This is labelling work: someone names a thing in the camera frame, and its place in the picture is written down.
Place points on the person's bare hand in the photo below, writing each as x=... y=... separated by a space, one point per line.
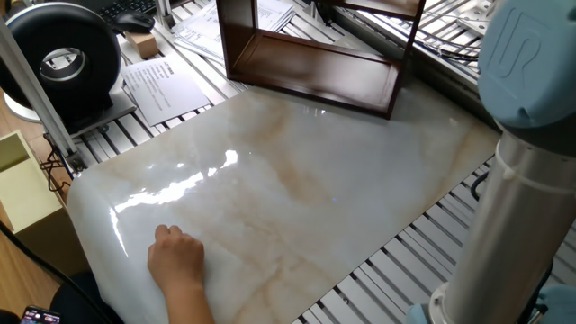
x=177 y=261

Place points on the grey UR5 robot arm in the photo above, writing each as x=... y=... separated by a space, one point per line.
x=526 y=67

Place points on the person's bare forearm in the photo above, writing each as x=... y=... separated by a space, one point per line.
x=189 y=306

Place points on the brown wooden shelf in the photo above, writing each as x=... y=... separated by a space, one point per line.
x=315 y=72

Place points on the marble pattern table mat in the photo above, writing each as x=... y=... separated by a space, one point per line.
x=292 y=180

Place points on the smartphone with lit screen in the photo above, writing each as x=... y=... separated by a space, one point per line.
x=40 y=316

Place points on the beige cardboard box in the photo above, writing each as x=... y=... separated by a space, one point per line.
x=31 y=198

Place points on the printed white paper sheet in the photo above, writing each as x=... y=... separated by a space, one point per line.
x=164 y=90

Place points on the small cardboard box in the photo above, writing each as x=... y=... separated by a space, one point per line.
x=143 y=45

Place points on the stack of printed papers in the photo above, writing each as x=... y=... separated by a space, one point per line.
x=202 y=31

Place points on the black computer mouse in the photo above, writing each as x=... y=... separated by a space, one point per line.
x=134 y=21

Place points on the black keyboard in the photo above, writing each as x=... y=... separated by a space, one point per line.
x=128 y=6

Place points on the silver device base plate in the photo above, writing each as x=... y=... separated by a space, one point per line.
x=117 y=108

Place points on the aluminium frame profile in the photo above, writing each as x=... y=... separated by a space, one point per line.
x=40 y=103

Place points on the short metal post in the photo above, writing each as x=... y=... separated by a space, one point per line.
x=164 y=13

